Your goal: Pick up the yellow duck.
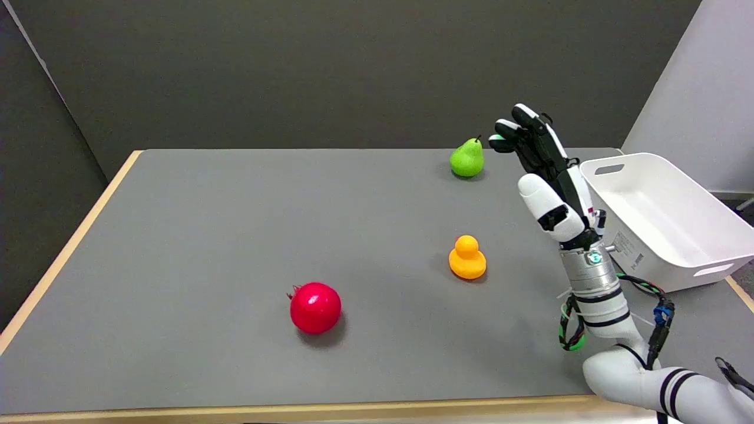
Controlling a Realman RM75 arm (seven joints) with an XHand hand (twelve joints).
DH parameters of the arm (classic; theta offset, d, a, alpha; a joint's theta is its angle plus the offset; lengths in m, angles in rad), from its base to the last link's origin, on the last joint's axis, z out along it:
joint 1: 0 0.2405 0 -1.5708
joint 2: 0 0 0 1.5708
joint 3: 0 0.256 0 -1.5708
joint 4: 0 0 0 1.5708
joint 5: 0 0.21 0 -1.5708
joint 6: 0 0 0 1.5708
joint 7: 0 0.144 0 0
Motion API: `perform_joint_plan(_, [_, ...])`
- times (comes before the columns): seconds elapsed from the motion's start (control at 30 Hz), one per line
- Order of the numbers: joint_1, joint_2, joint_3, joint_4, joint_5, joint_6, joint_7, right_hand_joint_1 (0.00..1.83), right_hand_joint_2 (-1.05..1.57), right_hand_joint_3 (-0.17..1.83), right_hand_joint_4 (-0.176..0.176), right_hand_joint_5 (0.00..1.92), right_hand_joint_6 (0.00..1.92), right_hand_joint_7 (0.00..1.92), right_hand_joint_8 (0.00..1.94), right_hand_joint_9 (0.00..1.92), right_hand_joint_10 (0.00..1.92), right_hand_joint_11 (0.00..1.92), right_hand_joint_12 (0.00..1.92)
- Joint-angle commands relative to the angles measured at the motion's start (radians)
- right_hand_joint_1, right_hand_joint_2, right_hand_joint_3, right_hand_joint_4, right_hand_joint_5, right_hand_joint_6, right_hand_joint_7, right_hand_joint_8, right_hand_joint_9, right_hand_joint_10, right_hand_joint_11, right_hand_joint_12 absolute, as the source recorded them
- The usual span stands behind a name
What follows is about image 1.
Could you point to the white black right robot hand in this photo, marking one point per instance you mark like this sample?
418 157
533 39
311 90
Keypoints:
551 176

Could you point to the yellow rubber duck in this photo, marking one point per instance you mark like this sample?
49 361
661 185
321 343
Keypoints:
467 259

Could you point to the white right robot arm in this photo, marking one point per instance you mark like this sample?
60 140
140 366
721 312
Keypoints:
607 306

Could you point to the green pear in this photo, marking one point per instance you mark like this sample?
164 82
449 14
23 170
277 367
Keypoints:
467 159

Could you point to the white plastic bin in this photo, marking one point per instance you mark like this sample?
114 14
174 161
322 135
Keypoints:
660 218

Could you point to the red pomegranate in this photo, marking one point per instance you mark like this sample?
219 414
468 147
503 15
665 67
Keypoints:
316 308

